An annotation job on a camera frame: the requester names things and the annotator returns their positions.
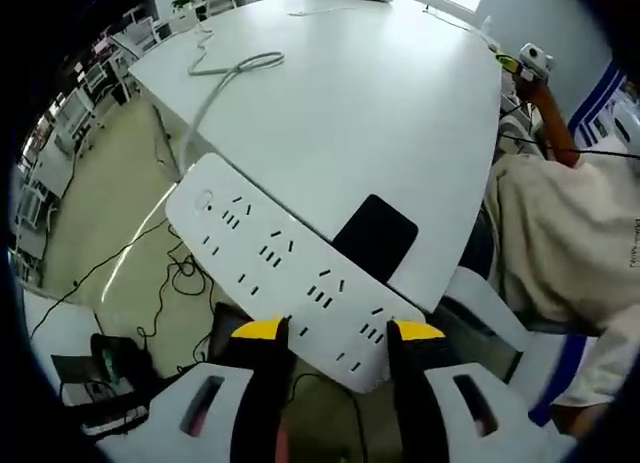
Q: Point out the blue and white banner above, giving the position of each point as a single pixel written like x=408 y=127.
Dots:
x=600 y=118

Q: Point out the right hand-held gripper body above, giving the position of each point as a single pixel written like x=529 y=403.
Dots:
x=535 y=60

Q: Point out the white flat paper sheet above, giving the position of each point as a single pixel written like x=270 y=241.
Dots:
x=320 y=11

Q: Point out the group of white office chairs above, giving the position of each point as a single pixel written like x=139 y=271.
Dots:
x=75 y=113

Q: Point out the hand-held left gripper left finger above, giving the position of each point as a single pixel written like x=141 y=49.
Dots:
x=240 y=413

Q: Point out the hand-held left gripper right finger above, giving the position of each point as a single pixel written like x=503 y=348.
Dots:
x=435 y=418

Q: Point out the person in beige clothing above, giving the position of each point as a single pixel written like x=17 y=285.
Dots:
x=560 y=233

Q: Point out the green potted plant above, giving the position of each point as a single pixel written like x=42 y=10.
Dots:
x=182 y=3

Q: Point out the white power strip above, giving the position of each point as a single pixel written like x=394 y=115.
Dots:
x=300 y=268

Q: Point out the white plastic chair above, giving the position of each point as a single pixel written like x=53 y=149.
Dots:
x=480 y=303

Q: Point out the black floor equipment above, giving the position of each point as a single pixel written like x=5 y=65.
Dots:
x=115 y=353

